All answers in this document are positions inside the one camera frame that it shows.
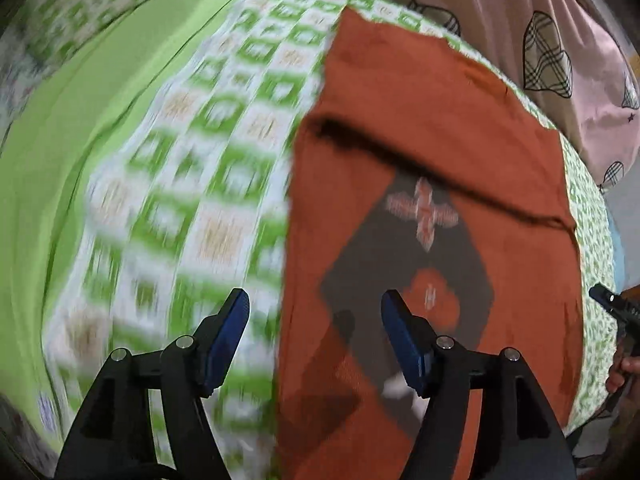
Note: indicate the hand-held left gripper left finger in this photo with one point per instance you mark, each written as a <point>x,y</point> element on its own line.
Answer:
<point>227,330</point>

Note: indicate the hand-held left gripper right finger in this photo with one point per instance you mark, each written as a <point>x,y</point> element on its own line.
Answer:
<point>402,340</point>

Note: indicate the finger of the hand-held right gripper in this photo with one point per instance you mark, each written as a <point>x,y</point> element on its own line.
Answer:
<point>612,301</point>

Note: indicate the orange knit sweater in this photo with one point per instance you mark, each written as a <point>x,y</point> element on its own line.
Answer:
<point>475,125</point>

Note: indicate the person's right hand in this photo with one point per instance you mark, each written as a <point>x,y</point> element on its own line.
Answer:
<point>620,372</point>

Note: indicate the pink quilt with plaid hearts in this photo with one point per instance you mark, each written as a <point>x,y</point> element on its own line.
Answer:
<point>500,0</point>

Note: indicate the floral blanket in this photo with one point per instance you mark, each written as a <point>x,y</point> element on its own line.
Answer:
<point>15,85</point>

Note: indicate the green checkered pillow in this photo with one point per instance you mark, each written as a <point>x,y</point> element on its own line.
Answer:
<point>75,15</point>

